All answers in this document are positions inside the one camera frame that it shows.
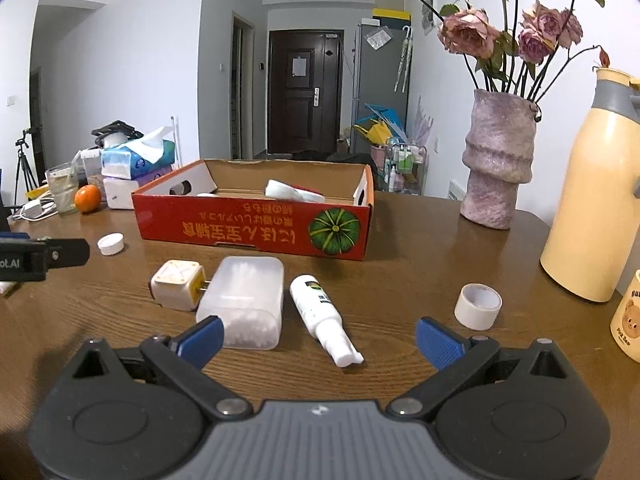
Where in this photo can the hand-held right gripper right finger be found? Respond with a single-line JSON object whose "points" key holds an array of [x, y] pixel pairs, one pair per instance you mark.
{"points": [[440, 342]]}

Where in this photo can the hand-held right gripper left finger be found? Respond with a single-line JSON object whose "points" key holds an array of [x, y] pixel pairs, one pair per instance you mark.
{"points": [[202, 340]]}

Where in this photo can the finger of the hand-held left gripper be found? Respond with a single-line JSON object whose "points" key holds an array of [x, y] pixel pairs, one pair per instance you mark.
{"points": [[67, 252]]}

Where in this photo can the white power adapter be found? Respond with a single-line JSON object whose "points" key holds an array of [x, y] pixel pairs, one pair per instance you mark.
{"points": [[175, 285]]}

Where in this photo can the clear cotton swab box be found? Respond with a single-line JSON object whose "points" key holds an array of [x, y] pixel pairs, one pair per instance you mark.
{"points": [[245, 295]]}

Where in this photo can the white spray bottle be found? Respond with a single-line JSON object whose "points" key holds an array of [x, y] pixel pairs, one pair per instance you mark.
{"points": [[315, 310]]}

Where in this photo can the red cardboard box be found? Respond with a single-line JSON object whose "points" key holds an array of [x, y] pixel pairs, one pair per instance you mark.
{"points": [[240, 225]]}

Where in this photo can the red and white lint brush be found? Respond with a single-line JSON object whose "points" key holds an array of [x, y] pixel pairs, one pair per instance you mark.
{"points": [[287, 191]]}

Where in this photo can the orange fruit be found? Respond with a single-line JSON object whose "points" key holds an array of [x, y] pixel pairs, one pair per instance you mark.
{"points": [[88, 199]]}

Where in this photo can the clear drinking glass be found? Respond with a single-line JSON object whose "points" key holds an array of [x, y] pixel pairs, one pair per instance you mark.
{"points": [[62, 195]]}

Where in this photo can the yellow plastic wrapper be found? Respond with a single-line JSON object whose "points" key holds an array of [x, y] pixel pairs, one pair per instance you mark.
{"points": [[37, 191]]}

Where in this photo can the white and purple tissue pack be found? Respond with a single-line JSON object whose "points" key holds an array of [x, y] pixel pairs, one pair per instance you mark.
{"points": [[120, 195]]}

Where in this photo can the clear container of nuts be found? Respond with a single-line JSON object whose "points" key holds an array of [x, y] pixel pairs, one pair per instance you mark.
{"points": [[92, 170]]}

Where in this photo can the black tripod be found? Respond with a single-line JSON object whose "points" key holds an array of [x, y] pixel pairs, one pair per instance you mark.
{"points": [[22, 160]]}

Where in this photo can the blue tissue pack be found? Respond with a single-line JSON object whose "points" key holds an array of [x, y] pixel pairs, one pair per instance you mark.
{"points": [[130, 160]]}

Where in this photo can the white round container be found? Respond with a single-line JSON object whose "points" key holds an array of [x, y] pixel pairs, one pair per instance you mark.
{"points": [[116, 141]]}

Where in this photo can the thin white pole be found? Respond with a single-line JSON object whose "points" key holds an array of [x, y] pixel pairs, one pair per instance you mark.
{"points": [[173, 137]]}

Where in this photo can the trolley with bottles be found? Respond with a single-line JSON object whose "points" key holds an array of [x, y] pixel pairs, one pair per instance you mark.
{"points": [[402, 165]]}

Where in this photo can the pink textured vase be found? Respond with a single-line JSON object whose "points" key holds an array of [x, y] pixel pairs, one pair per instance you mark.
{"points": [[497, 170]]}

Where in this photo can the yellow bear mug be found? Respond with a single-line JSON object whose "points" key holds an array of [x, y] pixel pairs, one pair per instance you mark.
{"points": [[627, 320]]}

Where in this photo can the dark cloth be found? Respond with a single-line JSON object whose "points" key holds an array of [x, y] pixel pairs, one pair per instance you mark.
{"points": [[350, 158]]}

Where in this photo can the yellow thermos jug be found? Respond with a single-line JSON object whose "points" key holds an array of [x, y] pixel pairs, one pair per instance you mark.
{"points": [[590, 200]]}

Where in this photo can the purple lavender bunch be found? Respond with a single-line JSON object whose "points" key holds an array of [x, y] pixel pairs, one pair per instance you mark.
{"points": [[420, 122]]}

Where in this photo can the dark brown door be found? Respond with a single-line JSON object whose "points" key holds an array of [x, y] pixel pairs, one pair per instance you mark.
{"points": [[300, 115]]}

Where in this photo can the grey refrigerator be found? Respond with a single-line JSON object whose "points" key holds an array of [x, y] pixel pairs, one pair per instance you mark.
{"points": [[377, 85]]}

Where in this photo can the hanging folded umbrella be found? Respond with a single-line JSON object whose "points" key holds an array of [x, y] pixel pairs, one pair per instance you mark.
{"points": [[404, 60]]}

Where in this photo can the white paper notice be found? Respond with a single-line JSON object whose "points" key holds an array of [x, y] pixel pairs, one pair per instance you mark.
{"points": [[298, 64]]}

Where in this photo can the clear plastic bag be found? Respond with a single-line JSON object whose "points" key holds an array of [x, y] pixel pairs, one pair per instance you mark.
{"points": [[378, 38]]}

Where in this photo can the dried pink roses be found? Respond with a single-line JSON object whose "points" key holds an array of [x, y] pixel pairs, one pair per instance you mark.
{"points": [[470, 30]]}

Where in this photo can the yellow and black box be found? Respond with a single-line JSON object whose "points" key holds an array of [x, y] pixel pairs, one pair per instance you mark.
{"points": [[392, 16]]}

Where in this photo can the black plastic frame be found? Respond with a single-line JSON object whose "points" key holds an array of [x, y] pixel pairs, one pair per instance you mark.
{"points": [[117, 127]]}

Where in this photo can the wall picture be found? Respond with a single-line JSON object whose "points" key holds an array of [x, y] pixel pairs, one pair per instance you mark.
{"points": [[429, 10]]}

